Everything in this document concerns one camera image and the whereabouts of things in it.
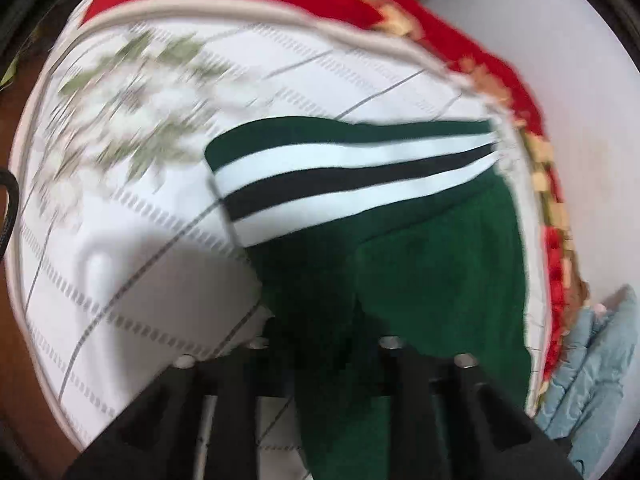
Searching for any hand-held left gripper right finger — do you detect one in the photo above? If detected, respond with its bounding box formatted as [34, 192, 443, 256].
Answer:
[377, 335, 586, 480]

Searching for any light blue quilt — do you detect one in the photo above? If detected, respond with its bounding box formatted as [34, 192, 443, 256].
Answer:
[535, 285, 640, 466]

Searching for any green and cream varsity jacket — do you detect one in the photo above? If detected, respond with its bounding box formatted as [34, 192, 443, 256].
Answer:
[204, 116, 533, 480]

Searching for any white quilted mat grey border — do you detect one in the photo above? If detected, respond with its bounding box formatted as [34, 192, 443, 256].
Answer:
[12, 0, 556, 480]

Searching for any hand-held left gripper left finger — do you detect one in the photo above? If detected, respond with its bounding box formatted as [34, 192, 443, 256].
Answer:
[62, 337, 273, 480]

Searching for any black cable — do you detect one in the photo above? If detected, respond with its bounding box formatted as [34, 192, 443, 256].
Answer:
[0, 169, 21, 261]

